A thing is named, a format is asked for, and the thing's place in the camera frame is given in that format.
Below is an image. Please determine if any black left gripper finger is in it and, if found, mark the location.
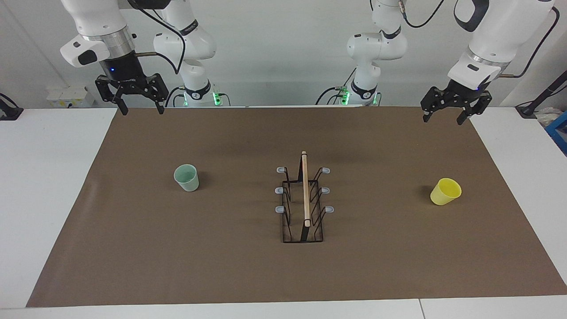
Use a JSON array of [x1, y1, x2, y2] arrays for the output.
[[458, 92, 493, 125], [421, 87, 449, 123]]

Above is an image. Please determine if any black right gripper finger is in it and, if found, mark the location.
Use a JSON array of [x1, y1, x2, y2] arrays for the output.
[[95, 75, 129, 116], [150, 74, 169, 115]]

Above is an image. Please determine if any green plastic cup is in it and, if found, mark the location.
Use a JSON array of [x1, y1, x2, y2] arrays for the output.
[[173, 164, 200, 192]]

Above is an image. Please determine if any yellow plastic cup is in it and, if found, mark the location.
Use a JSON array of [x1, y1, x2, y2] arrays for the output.
[[430, 178, 462, 206]]

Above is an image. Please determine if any white power strip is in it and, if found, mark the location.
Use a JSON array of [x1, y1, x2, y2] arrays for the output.
[[47, 86, 96, 108]]

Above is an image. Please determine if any black stand pole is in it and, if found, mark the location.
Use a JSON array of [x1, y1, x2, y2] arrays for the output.
[[515, 70, 567, 118]]

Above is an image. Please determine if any crumpled white plastic bag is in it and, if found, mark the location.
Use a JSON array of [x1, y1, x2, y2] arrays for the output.
[[535, 107, 563, 127]]

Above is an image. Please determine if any blue box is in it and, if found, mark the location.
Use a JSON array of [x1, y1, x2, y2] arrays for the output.
[[546, 111, 567, 156]]

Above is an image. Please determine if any brown table mat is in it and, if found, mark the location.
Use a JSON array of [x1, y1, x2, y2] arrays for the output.
[[26, 105, 567, 308]]

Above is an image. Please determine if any black right arm base cable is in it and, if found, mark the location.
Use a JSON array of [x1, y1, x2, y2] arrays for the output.
[[165, 86, 186, 108]]

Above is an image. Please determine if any black arm base cable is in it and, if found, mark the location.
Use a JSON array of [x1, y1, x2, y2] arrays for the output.
[[165, 86, 186, 108], [315, 66, 357, 105]]

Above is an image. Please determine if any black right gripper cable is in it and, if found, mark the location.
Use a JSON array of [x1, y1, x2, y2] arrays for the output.
[[128, 0, 187, 75]]

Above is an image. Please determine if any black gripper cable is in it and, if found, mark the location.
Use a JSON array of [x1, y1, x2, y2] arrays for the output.
[[128, 0, 187, 75], [498, 7, 559, 79]]

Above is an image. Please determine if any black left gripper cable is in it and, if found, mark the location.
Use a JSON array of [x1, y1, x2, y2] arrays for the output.
[[498, 7, 559, 79]]

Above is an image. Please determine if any black left arm base cable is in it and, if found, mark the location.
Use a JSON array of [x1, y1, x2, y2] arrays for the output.
[[315, 66, 357, 105]]

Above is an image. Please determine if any black clamp mount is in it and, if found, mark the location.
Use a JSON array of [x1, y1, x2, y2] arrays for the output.
[[0, 93, 23, 121]]

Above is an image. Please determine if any black wire cup rack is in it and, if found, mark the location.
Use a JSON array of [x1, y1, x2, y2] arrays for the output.
[[276, 151, 335, 243]]

